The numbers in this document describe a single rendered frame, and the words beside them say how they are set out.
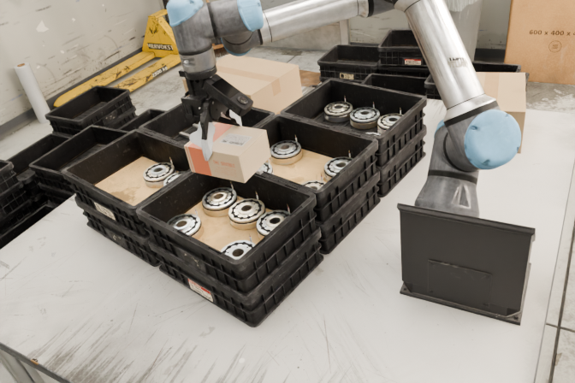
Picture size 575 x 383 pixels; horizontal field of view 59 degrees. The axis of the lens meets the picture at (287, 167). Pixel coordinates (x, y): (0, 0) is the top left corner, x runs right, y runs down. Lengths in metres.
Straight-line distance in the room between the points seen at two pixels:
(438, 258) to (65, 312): 1.01
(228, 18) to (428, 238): 0.65
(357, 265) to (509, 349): 0.43
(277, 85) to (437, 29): 1.04
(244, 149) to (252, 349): 0.48
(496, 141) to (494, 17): 3.16
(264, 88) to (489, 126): 1.11
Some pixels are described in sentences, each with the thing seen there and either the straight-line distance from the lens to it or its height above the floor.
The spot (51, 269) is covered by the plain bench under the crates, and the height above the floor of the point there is 0.70.
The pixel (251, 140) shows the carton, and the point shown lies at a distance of 1.20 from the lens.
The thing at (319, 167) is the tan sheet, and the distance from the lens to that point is 1.60.
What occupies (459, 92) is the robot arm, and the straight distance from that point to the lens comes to 1.14.
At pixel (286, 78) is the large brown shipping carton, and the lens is 2.12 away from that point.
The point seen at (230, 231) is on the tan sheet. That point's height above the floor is 0.83.
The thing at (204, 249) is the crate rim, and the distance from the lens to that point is 1.23.
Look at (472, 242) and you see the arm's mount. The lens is 1.19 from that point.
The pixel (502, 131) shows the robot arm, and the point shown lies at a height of 1.14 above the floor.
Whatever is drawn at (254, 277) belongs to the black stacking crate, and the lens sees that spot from 1.24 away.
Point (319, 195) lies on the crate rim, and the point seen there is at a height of 0.92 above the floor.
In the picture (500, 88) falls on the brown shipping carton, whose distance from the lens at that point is 1.95.
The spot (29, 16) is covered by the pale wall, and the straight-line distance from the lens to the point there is 4.81.
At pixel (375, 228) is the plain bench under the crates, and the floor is 0.70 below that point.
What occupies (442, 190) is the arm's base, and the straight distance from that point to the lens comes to 1.23.
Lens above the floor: 1.71
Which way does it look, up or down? 33 degrees down
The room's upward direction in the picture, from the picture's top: 10 degrees counter-clockwise
